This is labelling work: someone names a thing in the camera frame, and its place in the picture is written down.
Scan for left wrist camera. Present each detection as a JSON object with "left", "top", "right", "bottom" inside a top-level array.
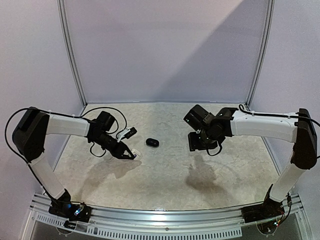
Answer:
[{"left": 116, "top": 127, "right": 138, "bottom": 143}]

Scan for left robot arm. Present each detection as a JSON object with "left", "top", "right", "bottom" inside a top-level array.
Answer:
[{"left": 10, "top": 106, "right": 137, "bottom": 223}]

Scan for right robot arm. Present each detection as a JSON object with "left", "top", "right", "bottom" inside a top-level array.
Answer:
[{"left": 183, "top": 104, "right": 320, "bottom": 223}]

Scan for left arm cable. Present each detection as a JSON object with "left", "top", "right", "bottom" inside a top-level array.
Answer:
[{"left": 4, "top": 106, "right": 128, "bottom": 176}]

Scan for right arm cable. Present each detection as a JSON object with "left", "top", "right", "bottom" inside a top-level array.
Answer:
[{"left": 238, "top": 103, "right": 320, "bottom": 161}]

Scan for black oval charging case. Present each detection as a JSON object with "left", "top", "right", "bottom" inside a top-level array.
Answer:
[{"left": 145, "top": 138, "right": 160, "bottom": 148}]

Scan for small white charging case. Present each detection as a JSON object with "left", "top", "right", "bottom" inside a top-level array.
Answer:
[{"left": 131, "top": 148, "right": 141, "bottom": 160}]

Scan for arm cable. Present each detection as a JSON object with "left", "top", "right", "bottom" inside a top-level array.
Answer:
[
  {"left": 4, "top": 106, "right": 128, "bottom": 176},
  {"left": 238, "top": 103, "right": 320, "bottom": 161}
]

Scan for aluminium table front rail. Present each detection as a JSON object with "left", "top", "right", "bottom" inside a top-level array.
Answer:
[{"left": 22, "top": 193, "right": 312, "bottom": 240}]

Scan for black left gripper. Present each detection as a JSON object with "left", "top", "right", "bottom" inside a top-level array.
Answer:
[{"left": 91, "top": 132, "right": 135, "bottom": 160}]

